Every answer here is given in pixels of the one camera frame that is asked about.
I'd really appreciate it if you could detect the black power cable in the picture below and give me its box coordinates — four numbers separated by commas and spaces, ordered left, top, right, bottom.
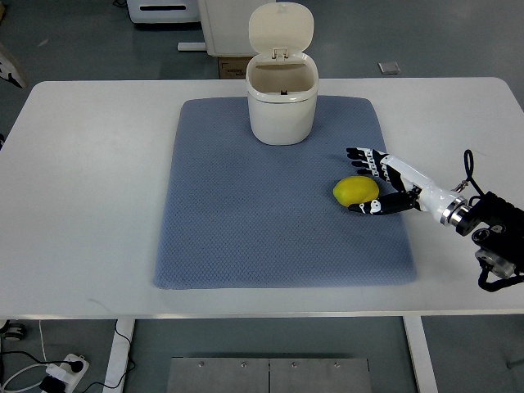
0, 318, 136, 393

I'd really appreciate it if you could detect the metal base plate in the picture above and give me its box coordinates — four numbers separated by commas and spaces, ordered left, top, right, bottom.
167, 357, 372, 392

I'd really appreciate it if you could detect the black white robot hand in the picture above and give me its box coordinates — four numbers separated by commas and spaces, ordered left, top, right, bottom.
346, 147, 469, 226

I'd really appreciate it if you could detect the small grey floor plate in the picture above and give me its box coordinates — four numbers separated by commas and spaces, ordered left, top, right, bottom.
377, 61, 401, 75

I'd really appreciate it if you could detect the white table leg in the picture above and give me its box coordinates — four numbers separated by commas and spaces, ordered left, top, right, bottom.
403, 316, 438, 393
102, 318, 135, 393

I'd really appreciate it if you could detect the right white table leg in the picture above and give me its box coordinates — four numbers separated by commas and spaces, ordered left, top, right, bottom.
403, 316, 438, 393

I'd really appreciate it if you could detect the cardboard box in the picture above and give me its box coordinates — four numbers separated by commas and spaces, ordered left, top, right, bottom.
218, 56, 252, 79

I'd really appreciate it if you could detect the yellow lemon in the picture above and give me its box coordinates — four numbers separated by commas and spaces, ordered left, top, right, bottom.
332, 175, 379, 207

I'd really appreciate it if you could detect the blue textured cloth mat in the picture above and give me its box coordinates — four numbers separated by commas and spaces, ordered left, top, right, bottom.
154, 96, 416, 290

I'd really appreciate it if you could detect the white trash can open lid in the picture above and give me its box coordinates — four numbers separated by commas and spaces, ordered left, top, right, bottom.
246, 2, 319, 146

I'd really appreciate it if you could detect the black white shoe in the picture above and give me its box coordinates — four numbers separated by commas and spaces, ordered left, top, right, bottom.
0, 45, 27, 88

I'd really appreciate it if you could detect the left white table leg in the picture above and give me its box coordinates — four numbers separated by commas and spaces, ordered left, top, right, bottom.
102, 318, 135, 393

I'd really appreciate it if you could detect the white power strip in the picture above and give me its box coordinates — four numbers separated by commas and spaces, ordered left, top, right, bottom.
46, 354, 89, 389

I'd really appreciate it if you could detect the white cabinet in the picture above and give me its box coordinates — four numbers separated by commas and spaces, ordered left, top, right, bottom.
177, 0, 272, 57

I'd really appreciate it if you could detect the white power cable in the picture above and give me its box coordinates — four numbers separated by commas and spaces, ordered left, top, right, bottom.
0, 319, 56, 393

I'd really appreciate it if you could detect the caster wheel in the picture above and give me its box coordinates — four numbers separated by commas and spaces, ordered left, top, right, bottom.
0, 319, 26, 341

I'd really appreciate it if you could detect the white machine with slot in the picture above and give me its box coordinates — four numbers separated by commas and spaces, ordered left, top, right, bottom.
126, 0, 200, 24

